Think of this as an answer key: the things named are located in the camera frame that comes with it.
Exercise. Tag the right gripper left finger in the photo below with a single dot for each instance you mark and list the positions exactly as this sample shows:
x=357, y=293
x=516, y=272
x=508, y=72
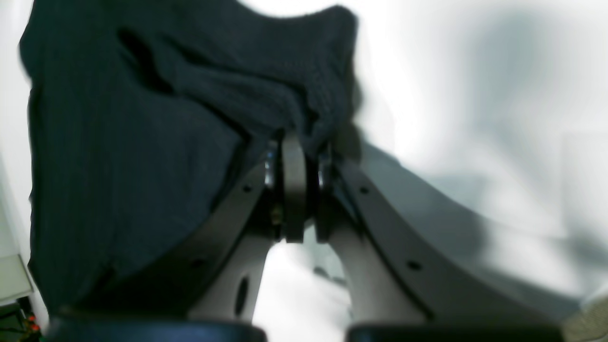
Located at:
x=205, y=289

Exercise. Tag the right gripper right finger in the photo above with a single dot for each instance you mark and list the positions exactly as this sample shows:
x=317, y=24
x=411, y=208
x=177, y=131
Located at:
x=403, y=289

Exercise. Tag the black T-shirt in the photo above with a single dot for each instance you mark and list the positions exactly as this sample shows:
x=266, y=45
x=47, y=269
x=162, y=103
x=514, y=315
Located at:
x=143, y=113

